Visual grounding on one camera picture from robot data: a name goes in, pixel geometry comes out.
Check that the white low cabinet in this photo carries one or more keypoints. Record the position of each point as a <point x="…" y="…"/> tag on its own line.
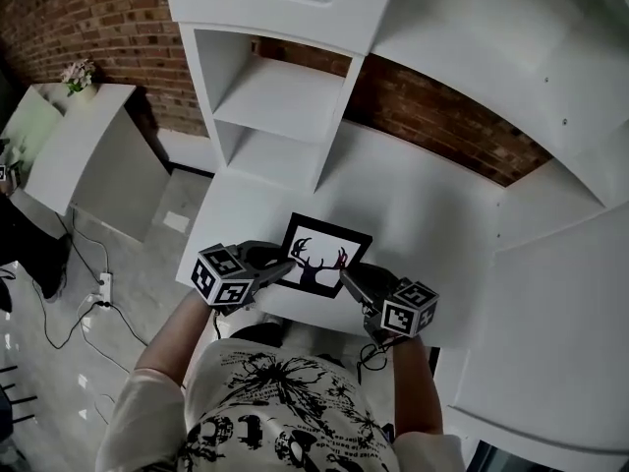
<point x="93" y="155"/>

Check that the black chair legs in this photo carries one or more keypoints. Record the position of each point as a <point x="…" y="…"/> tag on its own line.
<point x="15" y="396"/>

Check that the black picture frame deer print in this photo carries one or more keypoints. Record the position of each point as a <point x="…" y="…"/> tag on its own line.
<point x="328" y="244"/>

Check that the potted pink flowers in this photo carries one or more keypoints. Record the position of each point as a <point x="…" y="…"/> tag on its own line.
<point x="78" y="74"/>

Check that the person's left forearm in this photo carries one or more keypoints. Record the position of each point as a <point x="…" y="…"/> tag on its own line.
<point x="172" y="337"/>

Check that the person's right forearm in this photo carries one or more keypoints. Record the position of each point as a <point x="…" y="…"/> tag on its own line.
<point x="417" y="386"/>

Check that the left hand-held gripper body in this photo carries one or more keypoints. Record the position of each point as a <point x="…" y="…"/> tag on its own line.
<point x="222" y="276"/>

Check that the white open shelf unit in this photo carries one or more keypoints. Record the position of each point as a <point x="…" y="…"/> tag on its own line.
<point x="275" y="106"/>

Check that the white printed t-shirt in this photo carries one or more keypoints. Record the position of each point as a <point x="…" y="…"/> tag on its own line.
<point x="275" y="411"/>

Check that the white paper sheet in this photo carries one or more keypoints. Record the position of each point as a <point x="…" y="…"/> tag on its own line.
<point x="176" y="220"/>

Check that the white power strip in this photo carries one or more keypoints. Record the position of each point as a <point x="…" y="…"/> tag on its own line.
<point x="104" y="288"/>

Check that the large white shelf panel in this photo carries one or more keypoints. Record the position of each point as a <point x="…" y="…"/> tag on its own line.
<point x="516" y="91"/>

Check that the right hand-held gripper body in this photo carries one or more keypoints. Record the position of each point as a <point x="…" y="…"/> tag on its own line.
<point x="400" y="305"/>

